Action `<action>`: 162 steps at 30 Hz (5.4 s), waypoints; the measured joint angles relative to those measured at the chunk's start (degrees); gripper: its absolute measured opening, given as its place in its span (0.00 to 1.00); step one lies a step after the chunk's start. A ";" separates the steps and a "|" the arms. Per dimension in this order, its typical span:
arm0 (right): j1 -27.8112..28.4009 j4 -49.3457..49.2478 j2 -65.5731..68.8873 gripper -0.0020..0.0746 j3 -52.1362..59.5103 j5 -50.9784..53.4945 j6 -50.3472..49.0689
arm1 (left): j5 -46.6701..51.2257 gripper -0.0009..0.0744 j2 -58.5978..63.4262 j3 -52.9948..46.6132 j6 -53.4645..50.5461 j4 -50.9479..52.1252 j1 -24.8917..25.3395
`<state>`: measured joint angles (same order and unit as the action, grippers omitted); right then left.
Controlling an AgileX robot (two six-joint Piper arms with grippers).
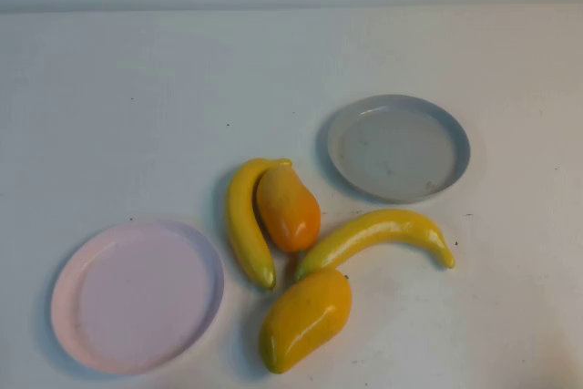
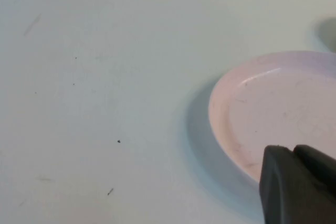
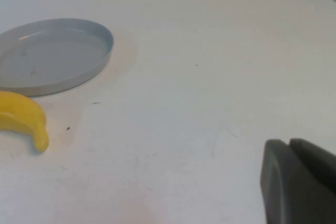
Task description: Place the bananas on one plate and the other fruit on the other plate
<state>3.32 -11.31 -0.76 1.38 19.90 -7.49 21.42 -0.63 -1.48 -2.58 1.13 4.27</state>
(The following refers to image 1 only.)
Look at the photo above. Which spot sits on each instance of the grey-blue round plate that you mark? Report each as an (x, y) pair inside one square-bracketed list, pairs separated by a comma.
[(396, 152)]

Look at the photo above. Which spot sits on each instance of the orange-red plastic mango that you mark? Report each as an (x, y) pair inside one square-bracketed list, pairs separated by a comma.
[(287, 211)]

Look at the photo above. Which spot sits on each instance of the yellow-green plastic mango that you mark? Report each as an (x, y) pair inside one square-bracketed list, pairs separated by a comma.
[(305, 316)]

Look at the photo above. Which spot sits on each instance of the pink round plate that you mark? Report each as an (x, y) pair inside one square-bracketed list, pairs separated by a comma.
[(136, 298)]

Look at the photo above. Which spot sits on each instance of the yellow plastic banana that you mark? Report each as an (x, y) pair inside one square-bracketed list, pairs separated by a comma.
[(241, 225), (364, 236)]

